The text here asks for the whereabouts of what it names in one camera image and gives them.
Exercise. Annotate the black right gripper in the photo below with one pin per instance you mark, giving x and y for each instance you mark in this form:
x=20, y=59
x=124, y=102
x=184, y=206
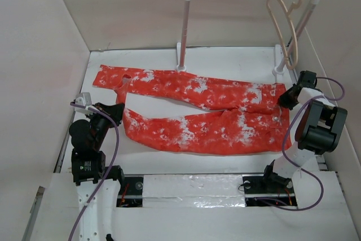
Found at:
x=283, y=101

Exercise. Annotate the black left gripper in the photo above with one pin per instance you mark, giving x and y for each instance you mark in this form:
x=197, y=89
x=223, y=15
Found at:
x=115, y=111

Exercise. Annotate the orange white-speckled trousers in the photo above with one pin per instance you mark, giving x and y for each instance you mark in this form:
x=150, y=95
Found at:
x=232, y=117

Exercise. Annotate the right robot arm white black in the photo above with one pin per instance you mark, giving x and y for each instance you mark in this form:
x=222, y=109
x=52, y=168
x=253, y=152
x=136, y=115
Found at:
x=318, y=131

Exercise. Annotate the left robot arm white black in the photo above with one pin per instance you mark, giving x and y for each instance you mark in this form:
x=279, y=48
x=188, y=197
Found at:
x=97, y=184

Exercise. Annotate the silver foil tape strip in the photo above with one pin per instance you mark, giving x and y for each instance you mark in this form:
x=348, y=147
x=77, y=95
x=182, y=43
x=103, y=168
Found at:
x=193, y=191

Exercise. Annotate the white clothes rack with metal bar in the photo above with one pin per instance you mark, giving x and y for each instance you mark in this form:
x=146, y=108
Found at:
x=245, y=23

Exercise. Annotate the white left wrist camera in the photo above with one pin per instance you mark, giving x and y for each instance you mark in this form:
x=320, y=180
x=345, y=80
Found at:
x=82, y=102

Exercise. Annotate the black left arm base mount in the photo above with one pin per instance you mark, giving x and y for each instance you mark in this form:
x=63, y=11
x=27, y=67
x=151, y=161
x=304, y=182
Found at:
x=131, y=192

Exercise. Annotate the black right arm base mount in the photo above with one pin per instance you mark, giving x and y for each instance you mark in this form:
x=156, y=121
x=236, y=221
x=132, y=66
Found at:
x=267, y=188

